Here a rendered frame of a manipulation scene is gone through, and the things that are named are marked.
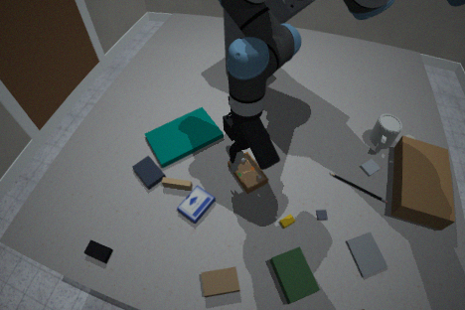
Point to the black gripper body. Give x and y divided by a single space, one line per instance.
232 129

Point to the yellow rectangular block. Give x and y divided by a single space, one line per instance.
287 221

